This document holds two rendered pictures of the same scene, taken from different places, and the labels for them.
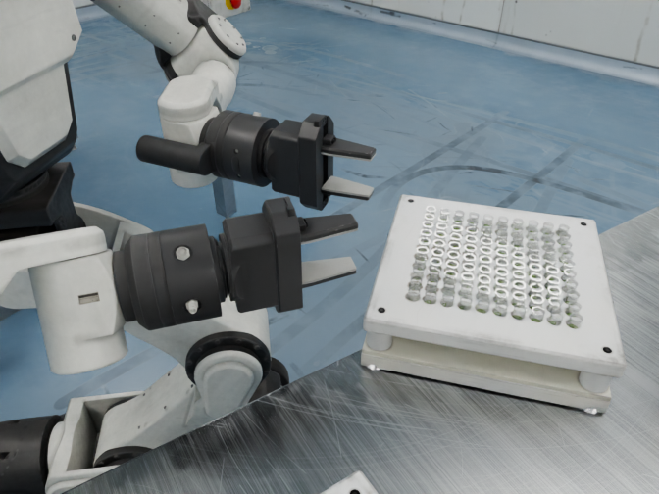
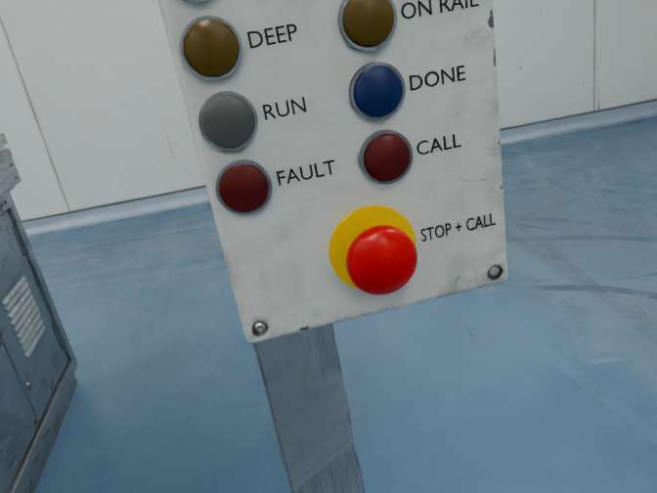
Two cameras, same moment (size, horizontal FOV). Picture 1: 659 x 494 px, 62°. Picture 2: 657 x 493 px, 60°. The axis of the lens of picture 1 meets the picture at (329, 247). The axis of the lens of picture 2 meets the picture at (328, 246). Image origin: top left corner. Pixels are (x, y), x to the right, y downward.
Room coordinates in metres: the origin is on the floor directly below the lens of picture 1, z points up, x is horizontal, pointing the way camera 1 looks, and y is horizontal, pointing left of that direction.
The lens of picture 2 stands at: (1.61, 0.10, 0.98)
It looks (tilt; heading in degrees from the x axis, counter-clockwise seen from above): 22 degrees down; 46
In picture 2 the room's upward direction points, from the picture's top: 10 degrees counter-clockwise
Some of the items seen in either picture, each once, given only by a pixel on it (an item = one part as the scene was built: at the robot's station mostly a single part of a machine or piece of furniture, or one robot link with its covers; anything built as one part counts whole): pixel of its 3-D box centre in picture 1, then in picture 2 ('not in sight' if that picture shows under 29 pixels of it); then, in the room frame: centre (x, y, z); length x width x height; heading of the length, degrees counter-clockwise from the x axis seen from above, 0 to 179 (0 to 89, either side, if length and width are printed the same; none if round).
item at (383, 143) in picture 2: not in sight; (386, 157); (1.85, 0.30, 0.90); 0.03 x 0.01 x 0.03; 143
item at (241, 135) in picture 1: (282, 155); not in sight; (0.63, 0.06, 0.95); 0.12 x 0.10 x 0.13; 67
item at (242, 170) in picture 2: not in sight; (243, 188); (1.79, 0.34, 0.90); 0.03 x 0.01 x 0.03; 143
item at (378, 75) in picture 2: not in sight; (377, 91); (1.85, 0.30, 0.94); 0.03 x 0.01 x 0.03; 143
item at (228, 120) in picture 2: not in sight; (228, 121); (1.79, 0.34, 0.94); 0.03 x 0.01 x 0.03; 143
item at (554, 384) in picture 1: (483, 301); not in sight; (0.48, -0.18, 0.83); 0.24 x 0.24 x 0.02; 75
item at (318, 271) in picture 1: (325, 273); not in sight; (0.43, 0.00, 0.92); 0.06 x 0.03 x 0.02; 107
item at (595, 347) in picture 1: (490, 270); not in sight; (0.48, -0.18, 0.88); 0.25 x 0.24 x 0.02; 75
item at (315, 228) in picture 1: (325, 223); not in sight; (0.43, 0.00, 0.98); 0.06 x 0.03 x 0.02; 107
